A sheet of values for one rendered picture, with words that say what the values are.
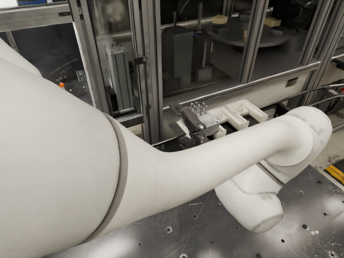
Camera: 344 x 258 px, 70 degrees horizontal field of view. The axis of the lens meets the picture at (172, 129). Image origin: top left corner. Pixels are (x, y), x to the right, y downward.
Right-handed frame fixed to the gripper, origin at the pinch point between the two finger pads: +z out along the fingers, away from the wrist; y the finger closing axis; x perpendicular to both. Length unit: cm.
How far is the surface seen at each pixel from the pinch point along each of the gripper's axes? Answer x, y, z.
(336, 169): -144, -100, -3
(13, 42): 40, 18, 41
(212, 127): -15.6, -9.9, 0.3
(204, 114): -16.5, -9.0, 6.9
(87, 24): 17.9, 26.1, 20.6
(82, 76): 18, -10, 63
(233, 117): -30.0, -13.7, 5.1
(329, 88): -100, -21, 8
